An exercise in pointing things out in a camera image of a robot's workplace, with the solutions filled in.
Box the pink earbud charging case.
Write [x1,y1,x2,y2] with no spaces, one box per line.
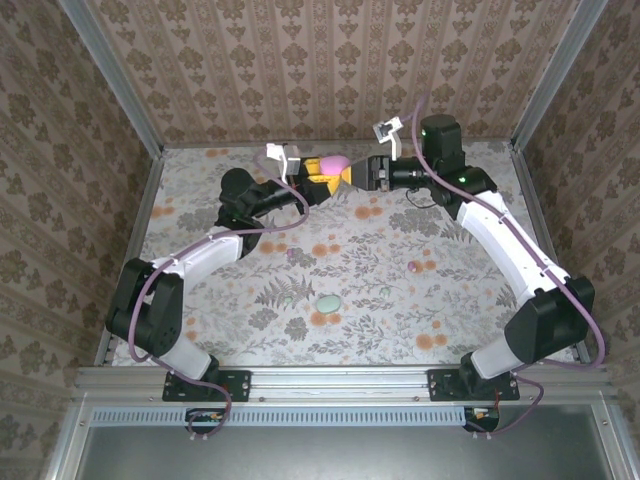
[319,155,350,177]

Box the floral patterned table cover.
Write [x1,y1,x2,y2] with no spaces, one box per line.
[112,142,576,366]

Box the black electronics connector box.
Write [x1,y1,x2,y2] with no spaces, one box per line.
[463,405,501,434]
[185,407,230,435]

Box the grey metal sheet panel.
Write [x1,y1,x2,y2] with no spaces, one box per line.
[74,404,621,480]

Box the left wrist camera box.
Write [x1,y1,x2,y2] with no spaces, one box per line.
[265,142,302,184]

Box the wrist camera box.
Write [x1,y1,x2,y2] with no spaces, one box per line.
[265,142,302,184]
[372,115,405,161]

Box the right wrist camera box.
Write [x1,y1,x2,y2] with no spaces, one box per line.
[372,115,405,161]

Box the aluminium table side rail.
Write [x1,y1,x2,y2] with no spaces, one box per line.
[509,142,592,365]
[94,147,166,369]

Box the aluminium corner post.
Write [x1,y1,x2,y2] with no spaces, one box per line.
[55,0,166,159]
[510,0,610,151]

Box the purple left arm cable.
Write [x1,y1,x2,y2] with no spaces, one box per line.
[127,149,311,444]

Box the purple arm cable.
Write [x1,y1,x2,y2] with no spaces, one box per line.
[407,94,607,441]
[127,149,311,444]

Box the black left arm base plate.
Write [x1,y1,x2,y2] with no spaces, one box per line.
[162,368,251,403]

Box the aluminium mounting rail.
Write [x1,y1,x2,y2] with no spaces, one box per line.
[73,363,615,401]

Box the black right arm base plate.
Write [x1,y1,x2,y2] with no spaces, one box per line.
[428,368,521,403]

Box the grey slotted cable duct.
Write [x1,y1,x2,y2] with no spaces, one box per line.
[92,405,474,427]

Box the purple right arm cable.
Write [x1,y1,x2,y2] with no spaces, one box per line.
[407,94,607,441]

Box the aluminium lower frame bar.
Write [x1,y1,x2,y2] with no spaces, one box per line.
[589,399,635,480]
[42,394,99,480]

